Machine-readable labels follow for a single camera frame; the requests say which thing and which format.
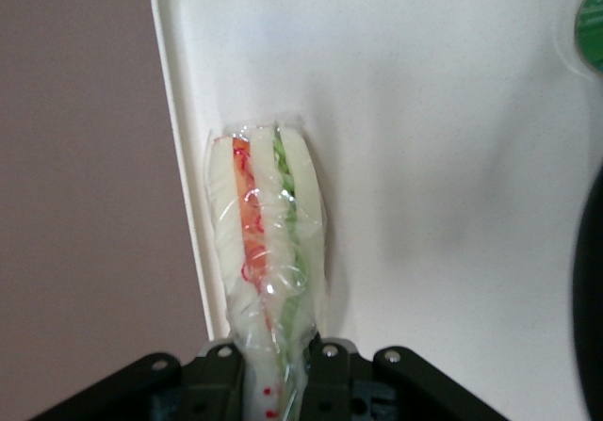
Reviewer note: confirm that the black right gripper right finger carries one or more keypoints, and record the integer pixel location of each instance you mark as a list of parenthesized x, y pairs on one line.
[(330, 378)]

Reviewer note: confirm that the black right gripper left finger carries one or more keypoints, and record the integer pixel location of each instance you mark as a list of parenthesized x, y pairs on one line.
[(212, 383)]

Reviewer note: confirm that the plastic-wrapped triangle sandwich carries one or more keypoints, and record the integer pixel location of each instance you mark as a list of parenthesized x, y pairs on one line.
[(264, 232)]

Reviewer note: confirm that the cream plastic tray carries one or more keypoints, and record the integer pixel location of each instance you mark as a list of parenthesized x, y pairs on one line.
[(424, 157)]

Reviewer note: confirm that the green-lid small cup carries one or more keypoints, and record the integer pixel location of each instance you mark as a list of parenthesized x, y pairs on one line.
[(591, 30)]

